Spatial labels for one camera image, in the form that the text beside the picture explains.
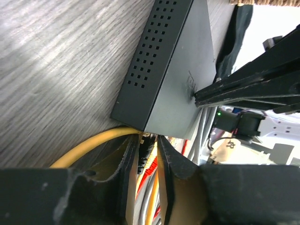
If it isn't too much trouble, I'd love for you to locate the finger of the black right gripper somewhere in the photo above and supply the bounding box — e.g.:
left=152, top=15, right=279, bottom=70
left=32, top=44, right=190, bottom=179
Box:
left=195, top=26, right=300, bottom=98
left=195, top=79, right=300, bottom=109

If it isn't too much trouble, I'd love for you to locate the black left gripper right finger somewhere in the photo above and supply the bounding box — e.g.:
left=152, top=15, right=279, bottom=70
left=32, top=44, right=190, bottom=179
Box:
left=157, top=135, right=300, bottom=225

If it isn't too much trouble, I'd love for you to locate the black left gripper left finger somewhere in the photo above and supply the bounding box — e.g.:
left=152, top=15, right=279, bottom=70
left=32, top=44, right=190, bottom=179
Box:
left=0, top=135, right=138, bottom=225

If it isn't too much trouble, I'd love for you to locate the grey ethernet cable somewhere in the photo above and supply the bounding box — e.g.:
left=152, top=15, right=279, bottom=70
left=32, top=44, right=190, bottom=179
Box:
left=135, top=106, right=218, bottom=225

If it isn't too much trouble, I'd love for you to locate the long yellow ethernet cable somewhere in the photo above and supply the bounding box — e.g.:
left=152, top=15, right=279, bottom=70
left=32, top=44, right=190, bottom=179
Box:
left=49, top=126, right=141, bottom=168

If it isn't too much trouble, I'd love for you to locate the short yellow ethernet cable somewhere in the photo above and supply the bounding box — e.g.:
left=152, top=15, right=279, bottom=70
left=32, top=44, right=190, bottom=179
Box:
left=135, top=145, right=160, bottom=225

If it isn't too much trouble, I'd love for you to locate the black network switch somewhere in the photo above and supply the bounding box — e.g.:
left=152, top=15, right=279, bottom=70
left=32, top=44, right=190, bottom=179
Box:
left=111, top=0, right=216, bottom=139

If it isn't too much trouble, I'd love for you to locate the black cloth with beige stripe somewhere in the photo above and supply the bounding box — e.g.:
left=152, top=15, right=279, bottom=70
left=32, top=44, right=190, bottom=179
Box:
left=215, top=5, right=254, bottom=80

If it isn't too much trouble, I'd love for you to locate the wicker basket with liner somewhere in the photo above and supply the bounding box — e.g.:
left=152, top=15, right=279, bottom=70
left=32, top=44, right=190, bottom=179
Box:
left=229, top=0, right=300, bottom=7

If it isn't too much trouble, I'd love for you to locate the red ethernet cable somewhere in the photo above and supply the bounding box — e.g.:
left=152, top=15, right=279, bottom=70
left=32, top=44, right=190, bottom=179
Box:
left=135, top=139, right=189, bottom=225

